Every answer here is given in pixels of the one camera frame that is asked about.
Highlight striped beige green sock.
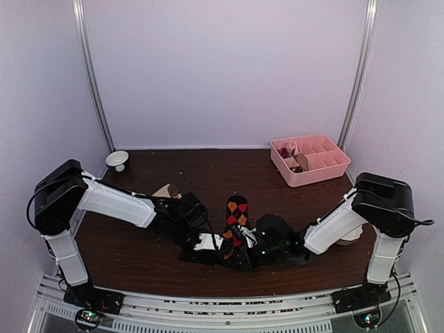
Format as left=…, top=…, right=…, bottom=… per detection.
left=152, top=183, right=182, bottom=199

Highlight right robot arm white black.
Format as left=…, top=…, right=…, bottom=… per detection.
left=223, top=173, right=434, bottom=313

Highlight white scalloped bowl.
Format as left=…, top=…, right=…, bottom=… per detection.
left=336, top=226, right=363, bottom=246

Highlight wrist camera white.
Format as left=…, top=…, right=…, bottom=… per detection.
left=194, top=232, right=224, bottom=251
left=239, top=225, right=257, bottom=248

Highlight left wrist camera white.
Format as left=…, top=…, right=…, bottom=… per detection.
left=194, top=232, right=224, bottom=251

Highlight argyle black red orange sock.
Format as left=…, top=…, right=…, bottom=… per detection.
left=223, top=195, right=250, bottom=260

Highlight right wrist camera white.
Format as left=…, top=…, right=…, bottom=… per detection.
left=239, top=225, right=257, bottom=248

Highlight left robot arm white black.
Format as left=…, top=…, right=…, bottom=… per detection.
left=26, top=159, right=223, bottom=314

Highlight left aluminium frame post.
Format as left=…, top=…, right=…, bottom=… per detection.
left=72, top=0, right=115, bottom=153

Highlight dark bowl white inside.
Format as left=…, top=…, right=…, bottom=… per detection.
left=105, top=151, right=130, bottom=173

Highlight aluminium frame post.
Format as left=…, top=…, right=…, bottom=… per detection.
left=338, top=0, right=379, bottom=151
left=72, top=0, right=115, bottom=153

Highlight right aluminium frame post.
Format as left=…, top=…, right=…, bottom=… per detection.
left=338, top=0, right=379, bottom=151

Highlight rolled socks in box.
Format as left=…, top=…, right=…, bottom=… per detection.
left=278, top=140, right=309, bottom=173

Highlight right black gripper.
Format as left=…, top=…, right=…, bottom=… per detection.
left=225, top=242, right=287, bottom=272

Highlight pink divided organizer box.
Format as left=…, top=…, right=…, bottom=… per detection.
left=271, top=135, right=351, bottom=187

